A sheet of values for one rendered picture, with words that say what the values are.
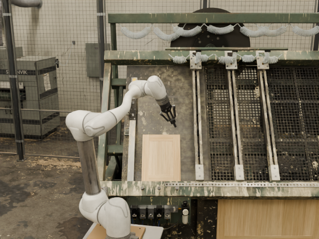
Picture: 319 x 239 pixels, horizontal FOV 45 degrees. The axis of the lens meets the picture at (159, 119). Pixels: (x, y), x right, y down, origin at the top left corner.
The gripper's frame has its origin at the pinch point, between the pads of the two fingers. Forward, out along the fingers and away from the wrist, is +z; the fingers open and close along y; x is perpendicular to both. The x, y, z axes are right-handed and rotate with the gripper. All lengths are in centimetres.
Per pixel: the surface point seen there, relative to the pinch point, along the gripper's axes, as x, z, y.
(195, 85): 56, 17, 38
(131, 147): 28, 22, -37
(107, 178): 40, 47, -69
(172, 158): 11.8, 39.3, -12.3
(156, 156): 16.9, 34.2, -22.9
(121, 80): 88, -5, -17
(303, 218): -37, 129, 62
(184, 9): 477, 125, 166
